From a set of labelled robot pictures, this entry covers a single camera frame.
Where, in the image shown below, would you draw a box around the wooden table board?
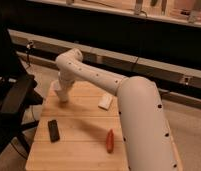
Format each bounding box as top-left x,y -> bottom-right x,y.
26,81 -> 128,171

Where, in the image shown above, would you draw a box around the white rectangular block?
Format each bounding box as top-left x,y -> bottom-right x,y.
98,94 -> 113,110

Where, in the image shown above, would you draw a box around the orange carrot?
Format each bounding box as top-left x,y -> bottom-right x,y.
106,129 -> 114,153

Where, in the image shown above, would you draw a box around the black phone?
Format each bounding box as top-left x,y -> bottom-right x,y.
48,120 -> 60,142

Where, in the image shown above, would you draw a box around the black chair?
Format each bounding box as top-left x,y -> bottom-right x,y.
0,21 -> 43,155

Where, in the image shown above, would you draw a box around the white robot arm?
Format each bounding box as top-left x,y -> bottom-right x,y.
56,49 -> 180,171

